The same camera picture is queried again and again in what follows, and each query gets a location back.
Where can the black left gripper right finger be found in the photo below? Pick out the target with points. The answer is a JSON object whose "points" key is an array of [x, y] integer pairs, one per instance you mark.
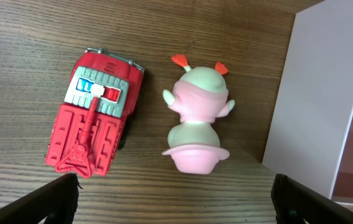
{"points": [[294, 203]]}

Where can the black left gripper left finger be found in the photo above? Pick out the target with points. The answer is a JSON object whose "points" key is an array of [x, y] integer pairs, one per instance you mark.
{"points": [[55, 202]]}

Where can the white cardboard box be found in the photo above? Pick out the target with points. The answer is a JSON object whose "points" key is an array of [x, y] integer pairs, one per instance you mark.
{"points": [[314, 105]]}

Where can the red toy fire truck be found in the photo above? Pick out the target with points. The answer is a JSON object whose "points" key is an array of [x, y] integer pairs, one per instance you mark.
{"points": [[94, 119]]}

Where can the pink pig figurine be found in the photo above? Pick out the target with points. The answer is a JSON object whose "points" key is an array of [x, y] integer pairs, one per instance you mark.
{"points": [[200, 96]]}

